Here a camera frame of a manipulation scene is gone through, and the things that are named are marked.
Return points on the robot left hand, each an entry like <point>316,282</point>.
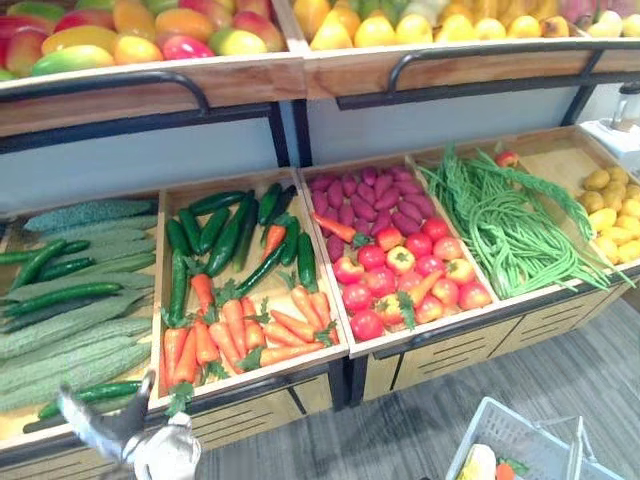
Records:
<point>160,450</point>

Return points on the white plastic shopping basket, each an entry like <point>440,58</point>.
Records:
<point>505,425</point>

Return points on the green cucumber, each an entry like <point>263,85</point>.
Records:
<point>177,285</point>
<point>40,262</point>
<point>285,197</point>
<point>214,230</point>
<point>306,262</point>
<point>225,245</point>
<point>260,270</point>
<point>65,296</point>
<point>190,229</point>
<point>269,202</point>
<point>100,391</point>
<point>75,246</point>
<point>246,235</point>
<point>177,237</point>
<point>290,240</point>
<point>67,269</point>
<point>217,202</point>

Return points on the red tomato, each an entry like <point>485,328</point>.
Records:
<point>430,310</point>
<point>407,281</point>
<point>366,325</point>
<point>447,248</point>
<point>357,297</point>
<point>446,292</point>
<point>436,230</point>
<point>371,256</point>
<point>475,295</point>
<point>418,245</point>
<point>380,282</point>
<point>430,265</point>

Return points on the red yellow bell pepper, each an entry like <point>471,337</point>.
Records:
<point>460,271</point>
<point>400,260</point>
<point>349,270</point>
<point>390,310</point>

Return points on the purple sweet potato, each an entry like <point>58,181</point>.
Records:
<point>335,248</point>
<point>410,212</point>
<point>369,176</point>
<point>366,194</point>
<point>335,194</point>
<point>320,184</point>
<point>405,224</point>
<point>361,226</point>
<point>387,199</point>
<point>381,222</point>
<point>349,185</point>
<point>421,205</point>
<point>409,188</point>
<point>330,216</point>
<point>363,207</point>
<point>402,175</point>
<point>319,202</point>
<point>346,214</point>
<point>383,186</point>

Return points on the red orange bell pepper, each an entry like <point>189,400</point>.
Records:
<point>390,239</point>

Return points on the yellow corn cob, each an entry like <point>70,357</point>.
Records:
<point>477,462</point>

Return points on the small orange carrot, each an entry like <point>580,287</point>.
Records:
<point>505,471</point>

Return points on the green feathery herb bunch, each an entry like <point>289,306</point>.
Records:
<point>447,185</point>

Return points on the green long bean pile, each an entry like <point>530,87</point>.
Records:
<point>510,250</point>

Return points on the yellow green mango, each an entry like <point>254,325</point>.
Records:
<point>237,42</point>

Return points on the yellow orange mango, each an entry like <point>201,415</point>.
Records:
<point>80,37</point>

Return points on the red green mango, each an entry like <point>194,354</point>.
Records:
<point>22,50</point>

